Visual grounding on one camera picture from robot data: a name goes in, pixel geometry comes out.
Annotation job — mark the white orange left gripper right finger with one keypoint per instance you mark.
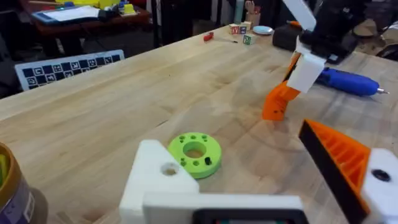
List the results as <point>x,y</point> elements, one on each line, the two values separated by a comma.
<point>345,161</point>

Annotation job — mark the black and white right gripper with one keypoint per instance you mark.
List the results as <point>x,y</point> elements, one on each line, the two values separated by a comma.
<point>335,28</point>

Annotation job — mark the bare white left gripper left finger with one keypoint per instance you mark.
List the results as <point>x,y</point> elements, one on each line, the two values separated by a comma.
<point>155,180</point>

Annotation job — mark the blue electric screwdriver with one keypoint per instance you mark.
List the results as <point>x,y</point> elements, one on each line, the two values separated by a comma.
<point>348,81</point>

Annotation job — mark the black screw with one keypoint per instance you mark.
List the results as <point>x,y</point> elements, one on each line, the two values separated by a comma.
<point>208,160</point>

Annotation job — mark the black box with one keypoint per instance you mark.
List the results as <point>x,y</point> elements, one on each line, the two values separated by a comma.
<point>284,37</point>

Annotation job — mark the green disc with holes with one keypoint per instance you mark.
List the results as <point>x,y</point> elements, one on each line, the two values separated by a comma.
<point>203,146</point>

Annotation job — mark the pale blue plate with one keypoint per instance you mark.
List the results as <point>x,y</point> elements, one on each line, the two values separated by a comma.
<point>263,30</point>

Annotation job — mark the wooden toy letter block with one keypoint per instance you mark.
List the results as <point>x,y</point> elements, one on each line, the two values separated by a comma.
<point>243,28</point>
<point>234,29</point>
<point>249,39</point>

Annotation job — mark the wooden hand figure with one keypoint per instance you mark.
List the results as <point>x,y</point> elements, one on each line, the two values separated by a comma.
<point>252,14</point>

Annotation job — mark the black and white marker board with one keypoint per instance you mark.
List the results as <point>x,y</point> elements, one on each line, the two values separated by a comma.
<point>68,68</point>

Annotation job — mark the dark wooden side table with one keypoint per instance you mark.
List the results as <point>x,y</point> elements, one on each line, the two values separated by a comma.
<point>93,21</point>

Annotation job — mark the white sheet on blue tray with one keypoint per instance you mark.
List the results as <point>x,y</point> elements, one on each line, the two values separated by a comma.
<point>68,14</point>

